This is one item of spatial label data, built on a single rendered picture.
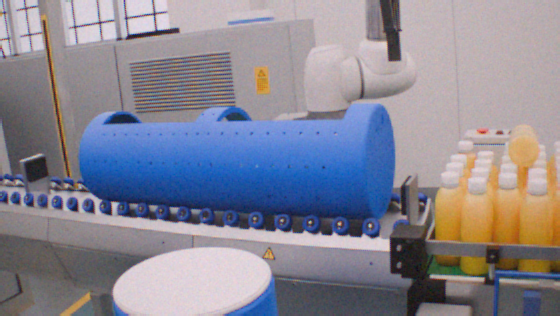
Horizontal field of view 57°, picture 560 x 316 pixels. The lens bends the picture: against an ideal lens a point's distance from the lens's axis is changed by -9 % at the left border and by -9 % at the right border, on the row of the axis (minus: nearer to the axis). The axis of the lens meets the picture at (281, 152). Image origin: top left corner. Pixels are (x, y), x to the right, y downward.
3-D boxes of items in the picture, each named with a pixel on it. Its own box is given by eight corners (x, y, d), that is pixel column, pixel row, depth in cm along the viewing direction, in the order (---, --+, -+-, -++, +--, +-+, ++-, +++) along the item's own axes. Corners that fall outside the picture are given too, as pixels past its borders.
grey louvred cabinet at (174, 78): (71, 231, 432) (39, 53, 399) (332, 245, 363) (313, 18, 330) (27, 257, 382) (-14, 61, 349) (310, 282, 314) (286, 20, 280)
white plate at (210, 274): (231, 235, 113) (231, 241, 113) (99, 269, 101) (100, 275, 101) (300, 284, 89) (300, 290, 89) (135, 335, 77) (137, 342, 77)
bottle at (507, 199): (510, 272, 111) (513, 189, 106) (483, 264, 116) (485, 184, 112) (527, 261, 115) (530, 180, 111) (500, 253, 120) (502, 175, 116)
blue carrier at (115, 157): (144, 182, 189) (127, 101, 181) (398, 193, 152) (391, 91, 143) (90, 216, 165) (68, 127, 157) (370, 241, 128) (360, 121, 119)
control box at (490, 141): (468, 162, 160) (467, 128, 158) (535, 163, 151) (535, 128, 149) (464, 171, 151) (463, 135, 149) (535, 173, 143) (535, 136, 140)
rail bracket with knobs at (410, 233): (399, 262, 124) (398, 220, 121) (430, 264, 121) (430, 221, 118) (388, 282, 115) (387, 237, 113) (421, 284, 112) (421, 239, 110)
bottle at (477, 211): (467, 278, 111) (468, 194, 107) (455, 264, 118) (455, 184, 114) (497, 272, 112) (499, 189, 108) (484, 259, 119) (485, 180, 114)
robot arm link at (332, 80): (302, 107, 203) (297, 46, 198) (351, 101, 205) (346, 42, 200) (310, 114, 187) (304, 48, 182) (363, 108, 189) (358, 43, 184)
